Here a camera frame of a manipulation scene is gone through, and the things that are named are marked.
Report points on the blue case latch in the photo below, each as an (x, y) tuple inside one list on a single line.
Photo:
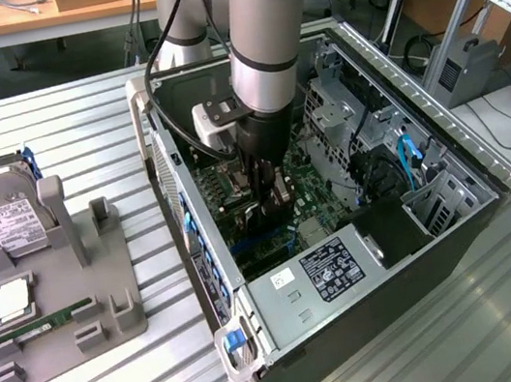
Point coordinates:
[(233, 342)]

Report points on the tall metal disk bay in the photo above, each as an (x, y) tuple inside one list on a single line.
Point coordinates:
[(334, 148)]

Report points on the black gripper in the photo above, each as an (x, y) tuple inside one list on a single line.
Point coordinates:
[(269, 139)]

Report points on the grey power supply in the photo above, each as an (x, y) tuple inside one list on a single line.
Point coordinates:
[(287, 323)]

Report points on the black chair base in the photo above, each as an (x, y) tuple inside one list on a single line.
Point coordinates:
[(342, 2)]

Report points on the CPU socket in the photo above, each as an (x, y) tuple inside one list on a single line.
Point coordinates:
[(236, 179)]

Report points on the hard disk with blue rails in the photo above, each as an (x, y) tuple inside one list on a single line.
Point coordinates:
[(4, 213)]

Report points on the black plastic shroud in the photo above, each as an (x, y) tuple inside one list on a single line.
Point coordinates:
[(390, 232)]

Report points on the green motherboard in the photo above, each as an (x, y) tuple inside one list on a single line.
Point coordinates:
[(317, 180)]

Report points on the green graphics card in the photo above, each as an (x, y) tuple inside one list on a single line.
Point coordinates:
[(266, 223)]

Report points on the grey parts rack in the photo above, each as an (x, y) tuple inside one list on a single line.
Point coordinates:
[(58, 302)]

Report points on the low metal disk bay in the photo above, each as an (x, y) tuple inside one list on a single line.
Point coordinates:
[(440, 209)]

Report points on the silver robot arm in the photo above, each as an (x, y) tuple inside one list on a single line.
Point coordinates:
[(258, 29)]

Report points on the grey computer tower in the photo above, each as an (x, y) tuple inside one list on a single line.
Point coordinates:
[(476, 75)]

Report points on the silver finned heatsink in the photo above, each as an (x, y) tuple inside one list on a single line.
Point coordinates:
[(313, 231)]

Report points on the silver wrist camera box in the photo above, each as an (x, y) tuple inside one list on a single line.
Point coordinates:
[(213, 131)]

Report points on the aluminium profile frame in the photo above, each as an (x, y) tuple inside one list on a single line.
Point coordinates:
[(454, 28)]

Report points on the black open PC case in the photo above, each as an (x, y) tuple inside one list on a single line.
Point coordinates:
[(361, 354)]

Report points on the silver metal latch bracket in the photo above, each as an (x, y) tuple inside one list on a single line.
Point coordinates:
[(373, 252)]

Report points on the green RAM stick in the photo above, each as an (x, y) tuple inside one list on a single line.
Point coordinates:
[(51, 319)]

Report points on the blue expansion slot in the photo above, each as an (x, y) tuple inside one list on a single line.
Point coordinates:
[(240, 247)]

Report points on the silver CPU chip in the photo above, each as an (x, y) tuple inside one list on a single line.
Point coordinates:
[(11, 300)]

